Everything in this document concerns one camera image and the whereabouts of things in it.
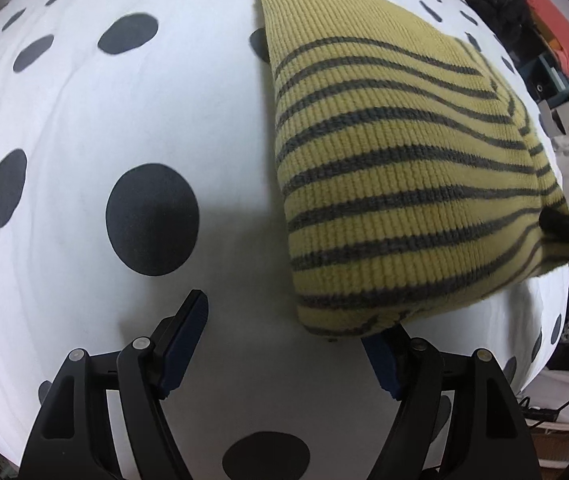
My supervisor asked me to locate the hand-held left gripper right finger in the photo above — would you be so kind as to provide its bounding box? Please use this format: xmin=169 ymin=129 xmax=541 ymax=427
xmin=362 ymin=324 xmax=543 ymax=480

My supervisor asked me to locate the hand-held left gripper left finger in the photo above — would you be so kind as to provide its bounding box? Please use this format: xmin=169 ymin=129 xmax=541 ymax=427
xmin=18 ymin=289 xmax=210 ymax=480

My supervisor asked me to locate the yellow striped knit sweater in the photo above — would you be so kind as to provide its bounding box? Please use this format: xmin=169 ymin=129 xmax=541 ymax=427
xmin=247 ymin=0 xmax=569 ymax=338

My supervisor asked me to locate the teal storage cabinet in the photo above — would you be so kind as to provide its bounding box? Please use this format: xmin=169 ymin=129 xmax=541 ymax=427
xmin=519 ymin=55 xmax=569 ymax=103

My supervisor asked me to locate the coral pink clothing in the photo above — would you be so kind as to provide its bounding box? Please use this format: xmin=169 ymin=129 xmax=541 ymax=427
xmin=525 ymin=0 xmax=569 ymax=78

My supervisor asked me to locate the white polka dot blanket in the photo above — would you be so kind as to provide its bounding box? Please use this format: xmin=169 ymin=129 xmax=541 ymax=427
xmin=0 ymin=0 xmax=569 ymax=480

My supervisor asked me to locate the black cable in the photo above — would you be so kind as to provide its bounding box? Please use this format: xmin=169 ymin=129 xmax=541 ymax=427
xmin=517 ymin=370 xmax=569 ymax=426

